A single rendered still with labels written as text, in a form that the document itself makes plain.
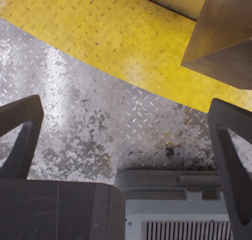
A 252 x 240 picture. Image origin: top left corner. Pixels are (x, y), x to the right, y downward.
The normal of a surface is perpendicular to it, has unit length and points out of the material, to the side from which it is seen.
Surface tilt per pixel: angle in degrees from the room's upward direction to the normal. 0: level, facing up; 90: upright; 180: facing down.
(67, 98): 0
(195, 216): 0
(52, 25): 0
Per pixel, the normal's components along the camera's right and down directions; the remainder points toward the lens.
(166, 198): 0.02, -0.99
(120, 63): 0.00, 0.13
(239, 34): -0.94, -0.35
